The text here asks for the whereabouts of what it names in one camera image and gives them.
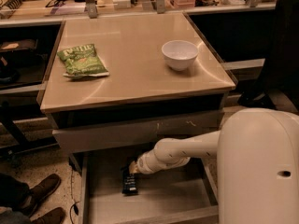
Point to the green chip bag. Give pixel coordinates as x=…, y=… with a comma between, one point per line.
x=82, y=61

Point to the brown shoe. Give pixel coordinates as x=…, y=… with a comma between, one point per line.
x=40, y=193
x=55, y=216

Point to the brown shoe upper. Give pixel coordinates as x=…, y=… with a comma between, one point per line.
x=40, y=193

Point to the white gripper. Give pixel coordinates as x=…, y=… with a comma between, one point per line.
x=142, y=164

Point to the grey top drawer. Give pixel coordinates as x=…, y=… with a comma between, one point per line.
x=135, y=132

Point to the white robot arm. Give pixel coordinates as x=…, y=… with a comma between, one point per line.
x=257, y=153

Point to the grey drawer cabinet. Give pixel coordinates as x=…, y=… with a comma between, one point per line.
x=140, y=85

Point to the white ceramic bowl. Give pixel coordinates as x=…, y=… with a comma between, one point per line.
x=179, y=54

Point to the black office chair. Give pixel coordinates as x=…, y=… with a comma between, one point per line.
x=281, y=66

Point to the brown shoe lower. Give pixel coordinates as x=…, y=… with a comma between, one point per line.
x=55, y=216

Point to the open grey middle drawer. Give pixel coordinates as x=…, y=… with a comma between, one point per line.
x=186, y=195

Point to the dark blue rxbar wrapper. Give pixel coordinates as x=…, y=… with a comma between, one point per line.
x=128, y=182

